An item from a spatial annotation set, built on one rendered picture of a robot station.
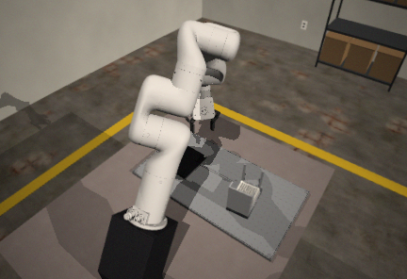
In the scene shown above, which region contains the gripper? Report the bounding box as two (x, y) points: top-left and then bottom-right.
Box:
(185, 96), (220, 133)

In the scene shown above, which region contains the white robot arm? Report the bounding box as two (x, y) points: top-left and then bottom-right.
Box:
(124, 21), (239, 230)

